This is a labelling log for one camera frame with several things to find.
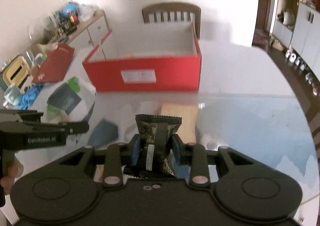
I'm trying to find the black snack packet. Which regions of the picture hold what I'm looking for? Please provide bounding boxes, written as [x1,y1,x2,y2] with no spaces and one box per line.
[124,114,182,179]

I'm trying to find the white plastic bag package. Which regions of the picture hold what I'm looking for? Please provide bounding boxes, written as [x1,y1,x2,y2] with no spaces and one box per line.
[46,76,96,123]

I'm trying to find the person's hand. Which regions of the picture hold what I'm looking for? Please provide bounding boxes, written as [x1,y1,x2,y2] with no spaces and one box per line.
[1,157,24,195]

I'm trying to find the blue rubber gloves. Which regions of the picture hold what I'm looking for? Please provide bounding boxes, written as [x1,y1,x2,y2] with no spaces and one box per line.
[17,84,43,110]

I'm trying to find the light green mug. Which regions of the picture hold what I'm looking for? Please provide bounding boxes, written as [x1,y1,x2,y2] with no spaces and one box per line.
[3,84,22,108]

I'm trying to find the blue denim pouch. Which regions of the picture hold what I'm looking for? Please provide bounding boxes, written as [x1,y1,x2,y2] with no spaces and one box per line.
[87,119,119,149]

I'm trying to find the yellow tissue box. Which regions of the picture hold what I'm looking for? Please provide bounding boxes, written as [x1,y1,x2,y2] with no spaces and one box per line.
[1,55,30,91]

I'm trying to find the white wooden sideboard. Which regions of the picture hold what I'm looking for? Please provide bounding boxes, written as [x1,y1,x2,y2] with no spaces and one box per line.
[66,9,109,50]

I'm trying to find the red cardboard box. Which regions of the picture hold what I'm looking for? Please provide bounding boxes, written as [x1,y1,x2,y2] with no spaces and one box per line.
[82,22,202,92]

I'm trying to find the blue globe toy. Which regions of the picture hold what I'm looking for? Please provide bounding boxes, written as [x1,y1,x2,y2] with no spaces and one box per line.
[62,2,78,25]

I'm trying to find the clear plastic bag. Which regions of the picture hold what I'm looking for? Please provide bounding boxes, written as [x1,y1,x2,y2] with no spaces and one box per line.
[78,4,99,22]

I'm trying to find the brown wooden chair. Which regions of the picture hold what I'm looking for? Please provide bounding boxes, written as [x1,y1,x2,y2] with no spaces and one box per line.
[142,2,202,39]

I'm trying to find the white storage cabinet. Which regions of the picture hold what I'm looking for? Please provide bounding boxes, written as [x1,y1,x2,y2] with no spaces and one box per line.
[273,3,320,77]

